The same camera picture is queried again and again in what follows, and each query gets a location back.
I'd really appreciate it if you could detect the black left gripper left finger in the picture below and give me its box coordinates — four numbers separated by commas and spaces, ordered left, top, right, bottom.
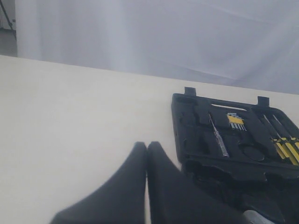
51, 142, 147, 224

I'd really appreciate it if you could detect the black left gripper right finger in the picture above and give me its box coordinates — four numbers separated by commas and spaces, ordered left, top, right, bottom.
147, 141, 248, 224

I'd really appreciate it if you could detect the black plastic tool case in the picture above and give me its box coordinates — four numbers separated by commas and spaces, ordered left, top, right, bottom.
171, 87, 299, 224

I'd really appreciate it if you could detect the chrome adjustable wrench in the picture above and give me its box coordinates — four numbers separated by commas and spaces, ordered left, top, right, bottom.
243, 210, 274, 224

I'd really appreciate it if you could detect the yellow hex key set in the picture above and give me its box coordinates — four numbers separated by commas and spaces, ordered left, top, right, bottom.
227, 113, 247, 131

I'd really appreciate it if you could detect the middle yellow black screwdriver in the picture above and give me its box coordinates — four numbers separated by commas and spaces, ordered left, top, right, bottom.
261, 114, 299, 166

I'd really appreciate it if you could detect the yellow black screwdriver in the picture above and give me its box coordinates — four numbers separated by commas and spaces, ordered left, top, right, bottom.
272, 114, 299, 152
261, 114, 299, 166

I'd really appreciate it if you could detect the right yellow black screwdriver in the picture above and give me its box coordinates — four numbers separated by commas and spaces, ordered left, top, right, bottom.
272, 114, 299, 152

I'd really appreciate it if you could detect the tripod in background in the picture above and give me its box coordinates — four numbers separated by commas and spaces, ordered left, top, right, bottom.
0, 0, 16, 31

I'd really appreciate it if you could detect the clear handle tester screwdriver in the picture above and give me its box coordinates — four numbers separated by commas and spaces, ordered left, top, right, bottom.
208, 113, 229, 158

